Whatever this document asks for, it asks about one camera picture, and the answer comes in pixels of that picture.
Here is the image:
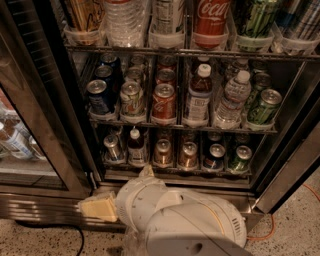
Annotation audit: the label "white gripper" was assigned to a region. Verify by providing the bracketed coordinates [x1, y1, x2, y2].
[78, 164, 167, 231]

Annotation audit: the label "brown drink bottle white cap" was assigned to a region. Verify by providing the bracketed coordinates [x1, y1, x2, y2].
[128, 128, 147, 167]

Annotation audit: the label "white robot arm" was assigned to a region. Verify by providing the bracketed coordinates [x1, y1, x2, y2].
[79, 165, 252, 256]

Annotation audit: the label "copper can bottom shelf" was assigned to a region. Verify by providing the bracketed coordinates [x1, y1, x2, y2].
[154, 139, 172, 165]

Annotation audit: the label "silver can bottom shelf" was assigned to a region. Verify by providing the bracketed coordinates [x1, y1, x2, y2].
[103, 134, 124, 161]

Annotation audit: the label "bronze can bottom shelf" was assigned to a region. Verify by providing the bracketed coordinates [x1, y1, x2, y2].
[178, 141, 197, 168]

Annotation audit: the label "steel fridge base grille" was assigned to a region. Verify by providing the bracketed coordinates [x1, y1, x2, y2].
[0, 182, 262, 232]

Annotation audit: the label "glass fridge door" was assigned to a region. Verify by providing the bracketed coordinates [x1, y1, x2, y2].
[0, 0, 96, 199]

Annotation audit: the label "blue pepsi can bottom shelf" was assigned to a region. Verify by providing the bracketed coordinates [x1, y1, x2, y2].
[203, 144, 225, 172]

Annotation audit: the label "green can bottom shelf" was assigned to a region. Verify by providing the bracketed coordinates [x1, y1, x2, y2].
[228, 145, 252, 173]

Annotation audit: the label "iced tea bottle middle shelf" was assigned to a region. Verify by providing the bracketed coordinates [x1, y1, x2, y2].
[185, 64, 213, 121]

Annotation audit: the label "clear water bottle middle shelf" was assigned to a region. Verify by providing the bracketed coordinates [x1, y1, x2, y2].
[214, 70, 251, 129]

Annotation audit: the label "clear water bottle shelf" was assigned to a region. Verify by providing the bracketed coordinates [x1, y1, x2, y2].
[214, 70, 251, 129]
[104, 0, 148, 48]

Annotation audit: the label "green can middle shelf front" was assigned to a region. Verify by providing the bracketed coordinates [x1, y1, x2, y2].
[247, 89, 282, 125]

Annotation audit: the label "white label bottle top shelf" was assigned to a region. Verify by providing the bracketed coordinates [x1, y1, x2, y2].
[149, 0, 185, 48]

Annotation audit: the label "clear water bottle top shelf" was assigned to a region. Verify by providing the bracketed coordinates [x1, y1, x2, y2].
[104, 0, 148, 48]

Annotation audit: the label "gold tall can top shelf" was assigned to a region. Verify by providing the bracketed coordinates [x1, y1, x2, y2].
[63, 0, 105, 45]

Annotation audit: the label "red coca-cola bottle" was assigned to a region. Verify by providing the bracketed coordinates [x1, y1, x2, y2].
[193, 0, 231, 49]

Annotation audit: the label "green tall can top shelf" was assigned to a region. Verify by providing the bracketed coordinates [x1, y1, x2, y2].
[233, 0, 281, 52]

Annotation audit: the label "striped can top shelf right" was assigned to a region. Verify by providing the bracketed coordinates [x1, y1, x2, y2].
[276, 0, 320, 40]

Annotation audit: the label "clear plastic bag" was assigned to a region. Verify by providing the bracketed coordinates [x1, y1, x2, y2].
[121, 227, 149, 256]

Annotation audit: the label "red soda can front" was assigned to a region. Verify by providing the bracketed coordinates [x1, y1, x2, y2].
[152, 83, 176, 119]

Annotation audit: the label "red soda can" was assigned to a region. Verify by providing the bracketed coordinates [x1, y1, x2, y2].
[152, 83, 176, 119]
[156, 69, 176, 86]

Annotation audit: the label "white green soda can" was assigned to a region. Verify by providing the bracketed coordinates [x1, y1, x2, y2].
[120, 81, 144, 116]

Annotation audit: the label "dark blue front can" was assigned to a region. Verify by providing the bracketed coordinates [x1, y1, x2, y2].
[86, 79, 114, 115]

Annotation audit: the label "dark blue can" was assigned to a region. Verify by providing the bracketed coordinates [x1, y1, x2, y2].
[94, 65, 115, 87]
[86, 79, 114, 115]

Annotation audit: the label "black power cable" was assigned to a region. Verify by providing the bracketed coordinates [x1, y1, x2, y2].
[14, 220, 86, 256]

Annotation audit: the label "orange cable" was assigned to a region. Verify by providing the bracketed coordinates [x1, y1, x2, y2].
[246, 183, 320, 242]

